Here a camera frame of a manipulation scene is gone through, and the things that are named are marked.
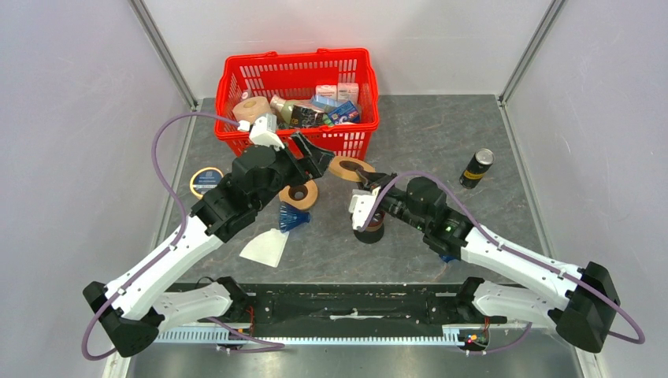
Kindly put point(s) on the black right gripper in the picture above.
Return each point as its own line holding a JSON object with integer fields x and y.
{"x": 369, "y": 178}

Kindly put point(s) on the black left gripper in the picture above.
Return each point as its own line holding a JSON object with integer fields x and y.
{"x": 302, "y": 176}

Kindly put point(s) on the white paper coffee filter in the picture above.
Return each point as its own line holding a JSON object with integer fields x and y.
{"x": 266, "y": 248}

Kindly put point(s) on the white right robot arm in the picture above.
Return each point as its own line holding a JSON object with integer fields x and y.
{"x": 580, "y": 303}

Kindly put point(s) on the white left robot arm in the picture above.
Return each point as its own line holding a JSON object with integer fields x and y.
{"x": 137, "y": 306}

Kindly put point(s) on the green glass bottle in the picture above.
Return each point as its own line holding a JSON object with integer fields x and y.
{"x": 285, "y": 107}

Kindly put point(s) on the blue toothpaste box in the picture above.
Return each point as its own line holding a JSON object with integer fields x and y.
{"x": 348, "y": 112}

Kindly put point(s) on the light blue small box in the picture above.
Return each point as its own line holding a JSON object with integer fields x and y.
{"x": 326, "y": 104}

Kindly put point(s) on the red plastic shopping basket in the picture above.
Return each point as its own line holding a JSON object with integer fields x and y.
{"x": 295, "y": 76}

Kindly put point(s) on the white pink small box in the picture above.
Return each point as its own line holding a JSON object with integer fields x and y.
{"x": 329, "y": 91}

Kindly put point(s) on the beige paper roll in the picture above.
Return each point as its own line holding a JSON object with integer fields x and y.
{"x": 251, "y": 108}

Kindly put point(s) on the white red carton box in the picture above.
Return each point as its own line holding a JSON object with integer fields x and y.
{"x": 347, "y": 92}

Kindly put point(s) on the black yellow drink can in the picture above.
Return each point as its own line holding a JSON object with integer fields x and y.
{"x": 479, "y": 164}

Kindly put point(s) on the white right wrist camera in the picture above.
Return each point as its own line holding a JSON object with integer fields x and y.
{"x": 362, "y": 207}

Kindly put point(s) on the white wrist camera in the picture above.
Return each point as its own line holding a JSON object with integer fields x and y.
{"x": 262, "y": 132}
{"x": 362, "y": 207}

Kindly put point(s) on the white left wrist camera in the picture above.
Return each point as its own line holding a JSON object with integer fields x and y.
{"x": 262, "y": 132}

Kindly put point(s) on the slotted aluminium cable rail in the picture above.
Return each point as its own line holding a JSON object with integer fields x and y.
{"x": 213, "y": 334}

